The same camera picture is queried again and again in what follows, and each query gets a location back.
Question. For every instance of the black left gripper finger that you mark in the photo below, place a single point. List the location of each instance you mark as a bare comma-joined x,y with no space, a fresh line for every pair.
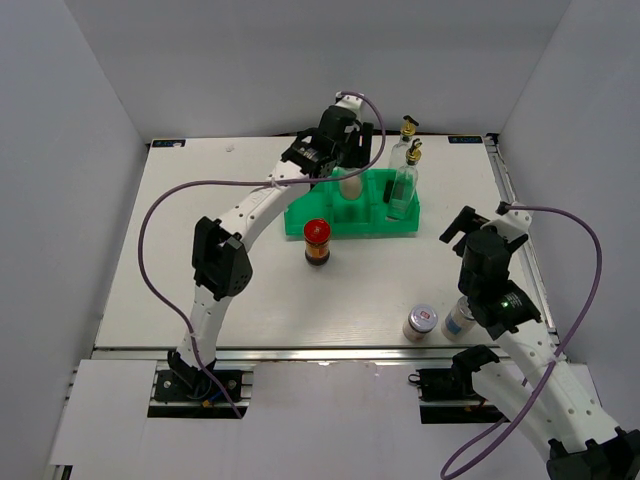
365,144
351,155

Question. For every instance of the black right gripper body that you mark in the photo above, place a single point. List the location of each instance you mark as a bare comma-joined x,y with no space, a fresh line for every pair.
464,283

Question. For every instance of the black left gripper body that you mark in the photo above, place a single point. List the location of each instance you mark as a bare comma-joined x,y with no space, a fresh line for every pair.
338,155

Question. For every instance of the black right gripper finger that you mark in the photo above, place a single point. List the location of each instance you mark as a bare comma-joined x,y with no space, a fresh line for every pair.
460,246
465,222

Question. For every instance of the silver-lid white powder jar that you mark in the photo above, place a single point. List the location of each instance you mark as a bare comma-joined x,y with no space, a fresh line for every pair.
351,187

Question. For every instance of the glass cruet with dark spice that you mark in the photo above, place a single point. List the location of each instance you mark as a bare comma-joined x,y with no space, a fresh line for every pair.
398,152

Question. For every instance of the blue-label white shaker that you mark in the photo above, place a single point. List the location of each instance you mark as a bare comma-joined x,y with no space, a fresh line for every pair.
459,321

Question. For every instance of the clear glass cruet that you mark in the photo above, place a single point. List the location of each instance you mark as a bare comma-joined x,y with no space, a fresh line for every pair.
405,183

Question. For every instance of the red-lid dark sauce jar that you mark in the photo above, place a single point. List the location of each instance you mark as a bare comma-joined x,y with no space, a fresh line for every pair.
317,234

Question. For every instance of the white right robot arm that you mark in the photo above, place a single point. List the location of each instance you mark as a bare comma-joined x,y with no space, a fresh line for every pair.
575,437

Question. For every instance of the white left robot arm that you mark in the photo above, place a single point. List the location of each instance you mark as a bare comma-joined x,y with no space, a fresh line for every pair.
222,269

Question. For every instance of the green three-compartment tray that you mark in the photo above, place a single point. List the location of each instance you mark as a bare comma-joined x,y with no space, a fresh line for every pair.
363,217

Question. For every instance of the red-label lid small jar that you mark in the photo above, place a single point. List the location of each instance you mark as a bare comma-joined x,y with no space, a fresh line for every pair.
421,320

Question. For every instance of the right blue table sticker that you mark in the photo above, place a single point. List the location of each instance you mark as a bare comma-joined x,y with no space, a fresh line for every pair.
464,139

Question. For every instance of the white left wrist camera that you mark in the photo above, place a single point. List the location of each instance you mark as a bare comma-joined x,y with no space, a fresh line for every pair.
349,102

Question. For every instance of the aluminium side rail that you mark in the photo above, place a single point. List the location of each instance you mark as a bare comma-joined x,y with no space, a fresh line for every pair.
527,255

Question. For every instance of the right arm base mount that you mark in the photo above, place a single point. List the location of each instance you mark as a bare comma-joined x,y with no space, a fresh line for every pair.
446,394

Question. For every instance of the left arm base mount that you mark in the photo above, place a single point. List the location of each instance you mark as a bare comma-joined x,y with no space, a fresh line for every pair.
171,398

